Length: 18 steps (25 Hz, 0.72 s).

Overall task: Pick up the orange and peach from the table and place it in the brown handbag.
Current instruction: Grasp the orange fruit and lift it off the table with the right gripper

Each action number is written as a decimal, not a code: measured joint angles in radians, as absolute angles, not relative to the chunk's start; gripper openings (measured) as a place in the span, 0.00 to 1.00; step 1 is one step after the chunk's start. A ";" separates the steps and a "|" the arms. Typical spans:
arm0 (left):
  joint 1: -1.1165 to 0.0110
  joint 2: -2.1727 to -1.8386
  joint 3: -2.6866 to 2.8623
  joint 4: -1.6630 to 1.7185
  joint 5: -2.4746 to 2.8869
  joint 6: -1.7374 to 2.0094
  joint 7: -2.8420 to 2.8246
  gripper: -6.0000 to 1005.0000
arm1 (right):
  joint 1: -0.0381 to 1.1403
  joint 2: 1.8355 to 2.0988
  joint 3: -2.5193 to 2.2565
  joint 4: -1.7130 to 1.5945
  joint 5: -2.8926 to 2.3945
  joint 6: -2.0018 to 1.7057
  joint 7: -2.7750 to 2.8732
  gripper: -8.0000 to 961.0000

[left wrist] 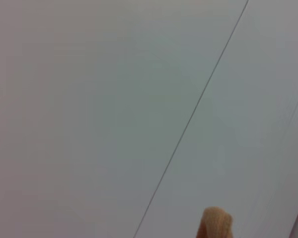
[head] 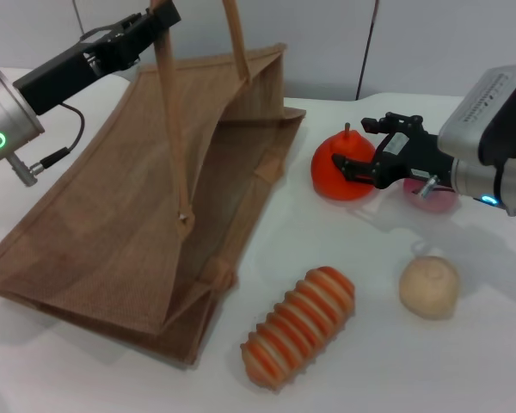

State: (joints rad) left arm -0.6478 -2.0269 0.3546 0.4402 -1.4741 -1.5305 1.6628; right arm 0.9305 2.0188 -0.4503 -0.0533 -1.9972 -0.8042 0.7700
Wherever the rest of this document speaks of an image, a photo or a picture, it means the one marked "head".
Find orange toy fruit with stem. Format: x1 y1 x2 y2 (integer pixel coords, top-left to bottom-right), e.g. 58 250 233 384
310 123 378 202

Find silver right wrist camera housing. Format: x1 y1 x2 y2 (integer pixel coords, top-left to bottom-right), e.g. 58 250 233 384
437 64 516 167

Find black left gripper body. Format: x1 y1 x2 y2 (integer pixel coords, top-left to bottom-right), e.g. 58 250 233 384
15 16 156 117

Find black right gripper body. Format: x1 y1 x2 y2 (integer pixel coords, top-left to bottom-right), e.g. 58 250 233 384
372 128 455 190

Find orange cream striped toy bread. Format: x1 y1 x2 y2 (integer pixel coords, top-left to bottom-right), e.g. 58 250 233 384
239 265 356 391

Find beige round toy bun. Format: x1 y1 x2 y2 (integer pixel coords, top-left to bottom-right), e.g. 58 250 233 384
398 255 460 320

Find brown jute handbag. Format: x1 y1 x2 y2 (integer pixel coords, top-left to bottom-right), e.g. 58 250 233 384
0 0 307 367

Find pink toy peach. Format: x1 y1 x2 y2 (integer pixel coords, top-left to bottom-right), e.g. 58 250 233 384
402 178 460 214

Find black left arm cable plug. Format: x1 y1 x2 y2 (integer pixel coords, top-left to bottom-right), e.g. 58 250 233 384
6 101 86 188

